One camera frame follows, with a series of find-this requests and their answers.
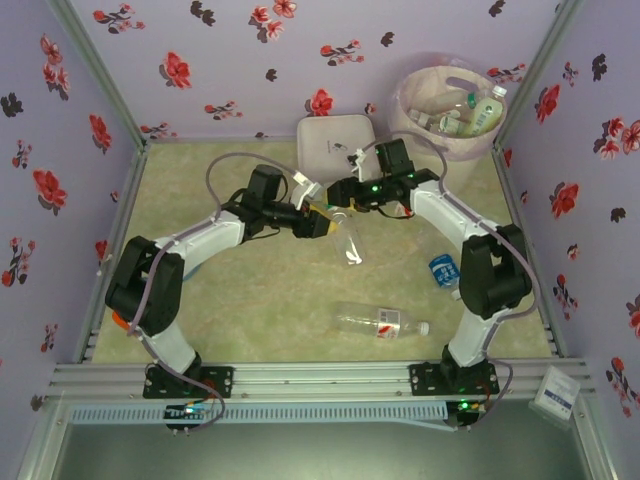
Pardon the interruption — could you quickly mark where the clear bottle orange print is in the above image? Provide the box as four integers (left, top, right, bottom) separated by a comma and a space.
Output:
319, 209, 367, 270

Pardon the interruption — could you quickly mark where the green label white cap bottle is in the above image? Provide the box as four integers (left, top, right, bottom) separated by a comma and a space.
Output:
462, 85, 509, 138

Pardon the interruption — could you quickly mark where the pink plastic bin liner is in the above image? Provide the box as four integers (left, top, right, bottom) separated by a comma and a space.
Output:
389, 51, 510, 162

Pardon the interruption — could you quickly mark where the white plastic waste bin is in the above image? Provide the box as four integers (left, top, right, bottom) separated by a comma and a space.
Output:
397, 64, 509, 161

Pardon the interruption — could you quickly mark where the white lidded plastic box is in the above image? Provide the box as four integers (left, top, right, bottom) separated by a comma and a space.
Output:
296, 113, 377, 184

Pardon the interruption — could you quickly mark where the large clear red label bottle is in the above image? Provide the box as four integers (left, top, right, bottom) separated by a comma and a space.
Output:
331, 300, 431, 342

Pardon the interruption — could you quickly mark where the blue label white cap bottle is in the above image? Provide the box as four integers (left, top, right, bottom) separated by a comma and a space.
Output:
427, 253, 462, 301

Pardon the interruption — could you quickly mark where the left controller circuit board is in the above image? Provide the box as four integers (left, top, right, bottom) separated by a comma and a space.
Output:
164, 402, 211, 426

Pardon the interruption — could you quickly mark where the controller circuit board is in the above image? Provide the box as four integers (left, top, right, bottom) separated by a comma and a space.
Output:
164, 402, 211, 426
452, 397, 489, 429

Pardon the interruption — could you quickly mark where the right controller circuit board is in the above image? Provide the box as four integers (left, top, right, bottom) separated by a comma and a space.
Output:
452, 397, 489, 429

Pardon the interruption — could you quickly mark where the white blue label card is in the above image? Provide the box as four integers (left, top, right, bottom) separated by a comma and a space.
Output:
528, 365, 583, 432

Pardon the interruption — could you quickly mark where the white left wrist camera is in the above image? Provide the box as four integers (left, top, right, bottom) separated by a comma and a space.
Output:
289, 171, 325, 210

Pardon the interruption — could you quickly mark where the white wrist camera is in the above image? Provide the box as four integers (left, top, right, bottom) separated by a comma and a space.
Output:
289, 171, 325, 210
346, 147, 371, 174

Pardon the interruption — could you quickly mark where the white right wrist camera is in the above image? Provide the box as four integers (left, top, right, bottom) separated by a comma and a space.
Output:
346, 147, 371, 174

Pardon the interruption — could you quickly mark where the lavender right arm cable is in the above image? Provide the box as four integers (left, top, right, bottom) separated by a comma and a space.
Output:
362, 130, 542, 432

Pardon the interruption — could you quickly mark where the lavender arm cable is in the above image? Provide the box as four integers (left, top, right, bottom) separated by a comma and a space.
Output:
362, 130, 542, 432
127, 152, 311, 432

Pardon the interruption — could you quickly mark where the lavender left arm cable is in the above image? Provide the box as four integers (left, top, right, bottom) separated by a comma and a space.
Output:
127, 152, 311, 432

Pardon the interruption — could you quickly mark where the aluminium rear rail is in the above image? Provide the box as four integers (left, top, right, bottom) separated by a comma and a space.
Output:
144, 135, 301, 146

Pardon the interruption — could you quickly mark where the aluminium front rail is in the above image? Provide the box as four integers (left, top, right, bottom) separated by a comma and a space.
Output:
48, 360, 599, 401

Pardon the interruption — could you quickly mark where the aluminium corner post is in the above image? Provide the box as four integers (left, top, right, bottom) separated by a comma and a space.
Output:
493, 0, 586, 151
47, 0, 150, 149

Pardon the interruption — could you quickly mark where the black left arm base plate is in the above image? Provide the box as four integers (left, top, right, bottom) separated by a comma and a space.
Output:
143, 365, 235, 400

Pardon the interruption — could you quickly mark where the white slotted cable duct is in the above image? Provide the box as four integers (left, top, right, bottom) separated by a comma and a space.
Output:
67, 403, 459, 432

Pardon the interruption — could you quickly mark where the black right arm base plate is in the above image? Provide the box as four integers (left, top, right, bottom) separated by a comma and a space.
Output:
408, 362, 500, 396

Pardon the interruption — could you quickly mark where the aluminium frame strut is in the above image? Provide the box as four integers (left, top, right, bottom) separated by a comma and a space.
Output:
17, 394, 71, 480
569, 394, 621, 480

